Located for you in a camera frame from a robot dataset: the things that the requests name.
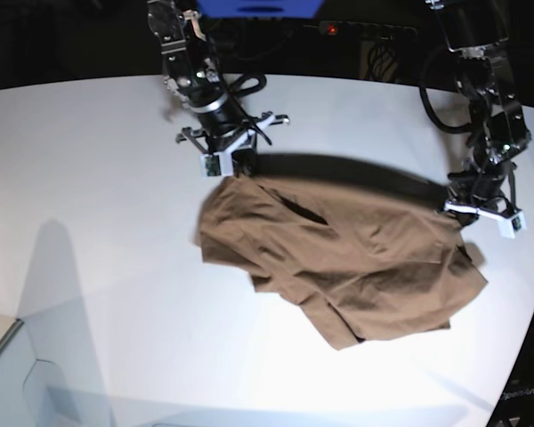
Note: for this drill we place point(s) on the black power strip red switch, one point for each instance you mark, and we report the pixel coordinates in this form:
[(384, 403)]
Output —
[(367, 30)]

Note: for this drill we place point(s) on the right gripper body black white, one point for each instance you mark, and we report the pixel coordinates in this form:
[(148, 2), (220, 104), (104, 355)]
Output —
[(242, 137)]

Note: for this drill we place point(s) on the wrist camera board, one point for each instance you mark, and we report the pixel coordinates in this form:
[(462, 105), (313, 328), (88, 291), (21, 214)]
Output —
[(511, 225), (216, 165)]

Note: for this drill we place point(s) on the blue box overhead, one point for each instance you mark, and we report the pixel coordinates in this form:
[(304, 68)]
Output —
[(302, 9)]

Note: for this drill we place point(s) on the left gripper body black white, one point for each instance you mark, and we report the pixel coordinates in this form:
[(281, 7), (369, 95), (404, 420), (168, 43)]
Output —
[(491, 196)]

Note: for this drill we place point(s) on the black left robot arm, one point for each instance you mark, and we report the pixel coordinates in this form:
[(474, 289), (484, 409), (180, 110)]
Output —
[(475, 35)]

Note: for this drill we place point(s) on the brown t-shirt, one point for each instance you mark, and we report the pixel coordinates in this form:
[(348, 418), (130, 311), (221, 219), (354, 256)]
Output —
[(364, 250)]

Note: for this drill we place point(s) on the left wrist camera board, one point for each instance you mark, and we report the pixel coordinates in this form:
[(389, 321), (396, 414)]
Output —
[(511, 225)]

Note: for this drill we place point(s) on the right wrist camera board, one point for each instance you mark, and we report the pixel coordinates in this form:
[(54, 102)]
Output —
[(216, 165)]

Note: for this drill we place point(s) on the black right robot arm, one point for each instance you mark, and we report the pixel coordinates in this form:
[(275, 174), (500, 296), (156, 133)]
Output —
[(192, 72)]

